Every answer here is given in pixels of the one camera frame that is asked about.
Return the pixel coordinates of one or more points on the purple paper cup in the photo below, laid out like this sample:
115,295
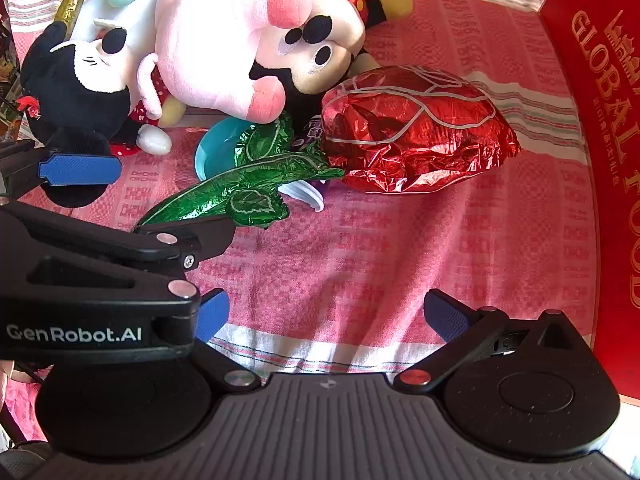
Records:
305,196

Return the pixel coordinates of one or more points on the mouse plush with polka-dot dress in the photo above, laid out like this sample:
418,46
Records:
65,95

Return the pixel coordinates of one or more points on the red foil rose balloon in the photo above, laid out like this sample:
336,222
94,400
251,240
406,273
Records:
415,130

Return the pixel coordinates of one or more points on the red cardboard box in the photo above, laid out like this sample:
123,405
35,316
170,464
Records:
600,110

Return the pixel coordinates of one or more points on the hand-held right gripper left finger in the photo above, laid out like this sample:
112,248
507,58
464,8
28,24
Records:
212,312

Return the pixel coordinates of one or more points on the white unicorn plush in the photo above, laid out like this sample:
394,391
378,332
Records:
140,5

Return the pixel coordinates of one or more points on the bear plush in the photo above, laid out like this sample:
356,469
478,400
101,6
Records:
210,45

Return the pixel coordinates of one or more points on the mouse plush with red shorts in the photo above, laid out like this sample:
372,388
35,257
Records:
325,55

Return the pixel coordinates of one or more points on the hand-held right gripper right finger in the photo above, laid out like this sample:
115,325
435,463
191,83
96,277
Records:
445,316

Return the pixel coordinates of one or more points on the teal plastic bowl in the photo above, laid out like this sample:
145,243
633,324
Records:
215,150

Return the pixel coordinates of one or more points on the pink patterned blanket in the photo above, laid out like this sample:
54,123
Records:
400,260

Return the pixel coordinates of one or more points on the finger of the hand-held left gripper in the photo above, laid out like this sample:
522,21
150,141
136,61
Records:
200,240
80,167

